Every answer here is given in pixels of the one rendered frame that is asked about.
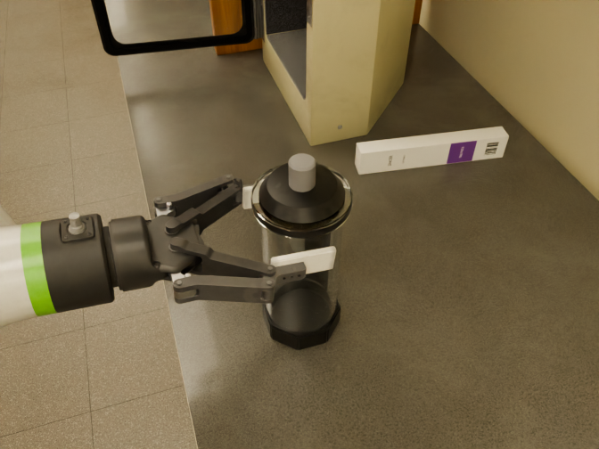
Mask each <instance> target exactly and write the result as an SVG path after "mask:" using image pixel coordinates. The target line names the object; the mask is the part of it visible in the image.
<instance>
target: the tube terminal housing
mask: <svg viewBox="0 0 599 449"><path fill-rule="evenodd" d="M414 5H415V0H312V28H311V27H310V26H309V24H308V22H307V28H306V30H307V77H306V100H303V98H302V96H301V95H300V92H299V91H298V89H297V87H296V86H295V85H294V83H293V82H292V80H291V78H290V76H289V74H288V73H287V71H286V69H285V67H284V66H283V64H282V63H281V61H280V59H279V58H278V56H277V54H276V53H275V50H274V49H273V47H272V46H271V45H270V43H269V41H268V39H267V33H266V23H265V4H264V0H263V9H264V28H265V43H264V41H263V39H262V48H263V61H264V63H265V64H266V65H267V68H268V70H269V72H270V73H271V75H272V77H273V79H274V81H275V82H276V84H277V86H278V88H279V89H280V91H281V93H282V95H283V98H284V99H285V101H286V102H287V104H288V106H289V107H290V109H291V112H292V114H293V115H294V117H295V118H296V120H297V122H298V123H299V126H300V128H301V130H302V131H303V133H304V135H305V136H306V138H307V139H308V142H309V144H310V146H313V145H318V144H322V143H330V142H335V141H339V140H344V139H349V138H353V137H358V136H362V135H367V134H368V133H369V131H370V130H371V129H372V127H373V125H374V124H375V122H376V121H377V120H378V118H379V117H380V115H381V114H382V113H383V112H384V110H385V109H386V107H387V106H388V105H389V103H390V101H391V100H392V98H393V97H394V96H395V94H396V93H397V91H398V90H399V88H400V87H401V86H402V85H403V83H404V77H405V71H406V60H407V54H408V47H409V41H410V35H411V29H412V23H413V17H414Z"/></svg>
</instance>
